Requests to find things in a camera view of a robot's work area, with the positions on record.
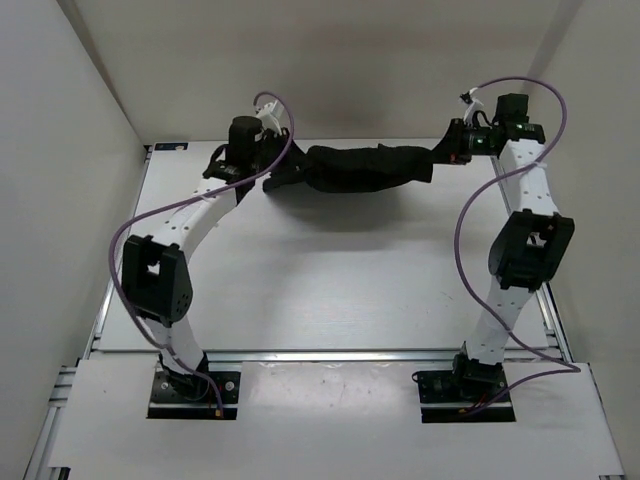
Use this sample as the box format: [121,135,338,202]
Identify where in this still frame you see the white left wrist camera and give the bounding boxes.
[255,100,284,135]

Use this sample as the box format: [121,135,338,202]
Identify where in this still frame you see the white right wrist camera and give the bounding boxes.
[459,87,484,125]

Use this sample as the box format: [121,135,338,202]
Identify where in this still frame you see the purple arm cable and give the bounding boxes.
[454,76,581,414]
[108,91,296,411]

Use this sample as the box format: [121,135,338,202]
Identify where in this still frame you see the aluminium front rail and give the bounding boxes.
[204,350,566,364]

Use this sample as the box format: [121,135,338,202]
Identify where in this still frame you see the white front cover panel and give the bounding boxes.
[47,355,623,479]

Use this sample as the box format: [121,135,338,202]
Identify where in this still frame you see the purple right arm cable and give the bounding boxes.
[454,76,581,414]

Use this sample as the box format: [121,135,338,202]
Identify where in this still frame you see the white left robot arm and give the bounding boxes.
[120,111,292,401]

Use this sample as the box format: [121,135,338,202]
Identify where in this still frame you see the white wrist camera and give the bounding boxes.
[459,87,484,125]
[255,100,284,135]

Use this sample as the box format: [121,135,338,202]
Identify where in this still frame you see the aluminium rail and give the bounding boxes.
[491,157,574,362]
[204,350,566,364]

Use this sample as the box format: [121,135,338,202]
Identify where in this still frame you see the black skirt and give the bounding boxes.
[263,144,458,194]

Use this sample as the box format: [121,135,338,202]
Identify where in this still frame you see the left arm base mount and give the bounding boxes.
[146,366,241,421]

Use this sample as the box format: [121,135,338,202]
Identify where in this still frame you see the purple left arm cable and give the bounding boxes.
[108,91,296,411]

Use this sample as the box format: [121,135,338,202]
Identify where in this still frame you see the blue left corner label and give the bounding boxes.
[154,142,189,151]

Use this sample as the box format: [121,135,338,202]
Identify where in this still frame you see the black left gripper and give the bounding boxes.
[249,129,315,179]

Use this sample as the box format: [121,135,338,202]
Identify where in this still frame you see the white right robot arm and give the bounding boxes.
[449,94,575,401]

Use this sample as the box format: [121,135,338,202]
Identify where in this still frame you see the aluminium right side rail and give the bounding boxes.
[491,157,574,362]

